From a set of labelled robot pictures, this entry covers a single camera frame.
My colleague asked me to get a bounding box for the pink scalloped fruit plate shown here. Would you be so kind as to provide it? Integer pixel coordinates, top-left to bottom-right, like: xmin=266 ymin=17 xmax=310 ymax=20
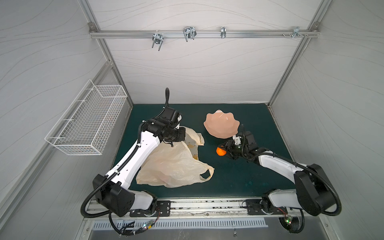
xmin=204 ymin=110 xmax=240 ymax=139

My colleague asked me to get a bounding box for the metal hook clamp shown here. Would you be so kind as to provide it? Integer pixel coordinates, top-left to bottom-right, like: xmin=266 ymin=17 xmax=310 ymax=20
xmin=183 ymin=26 xmax=197 ymax=42
xmin=282 ymin=27 xmax=309 ymax=39
xmin=221 ymin=27 xmax=227 ymax=39
xmin=152 ymin=33 xmax=164 ymax=51

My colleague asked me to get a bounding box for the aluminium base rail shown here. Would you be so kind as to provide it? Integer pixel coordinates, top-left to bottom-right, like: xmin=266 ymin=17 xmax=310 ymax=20
xmin=83 ymin=196 xmax=304 ymax=220

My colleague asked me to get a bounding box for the white wire basket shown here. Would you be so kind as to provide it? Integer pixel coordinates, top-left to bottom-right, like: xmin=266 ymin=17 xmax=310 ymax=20
xmin=45 ymin=80 xmax=127 ymax=156

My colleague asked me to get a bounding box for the white slotted cable duct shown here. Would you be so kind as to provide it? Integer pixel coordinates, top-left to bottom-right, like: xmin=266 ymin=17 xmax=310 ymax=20
xmin=92 ymin=217 xmax=269 ymax=231

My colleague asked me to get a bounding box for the orange fruit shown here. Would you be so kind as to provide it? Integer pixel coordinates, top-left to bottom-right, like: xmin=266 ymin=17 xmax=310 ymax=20
xmin=216 ymin=147 xmax=227 ymax=157

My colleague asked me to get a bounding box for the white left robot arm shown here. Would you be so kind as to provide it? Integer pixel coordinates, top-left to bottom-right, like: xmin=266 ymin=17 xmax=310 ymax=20
xmin=80 ymin=88 xmax=186 ymax=218

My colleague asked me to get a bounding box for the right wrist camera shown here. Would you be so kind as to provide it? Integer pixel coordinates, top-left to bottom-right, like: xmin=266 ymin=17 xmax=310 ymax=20
xmin=233 ymin=136 xmax=242 ymax=146

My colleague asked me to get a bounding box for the horizontal aluminium rail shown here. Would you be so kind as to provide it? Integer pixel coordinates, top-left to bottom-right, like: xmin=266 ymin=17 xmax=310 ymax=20
xmin=90 ymin=28 xmax=321 ymax=39

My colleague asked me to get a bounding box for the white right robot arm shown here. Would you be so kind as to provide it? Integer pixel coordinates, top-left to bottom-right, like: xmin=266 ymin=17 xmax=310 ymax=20
xmin=216 ymin=131 xmax=342 ymax=234

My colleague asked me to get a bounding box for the green table mat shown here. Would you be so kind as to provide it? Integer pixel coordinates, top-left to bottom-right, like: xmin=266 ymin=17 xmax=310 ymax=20
xmin=130 ymin=104 xmax=295 ymax=198

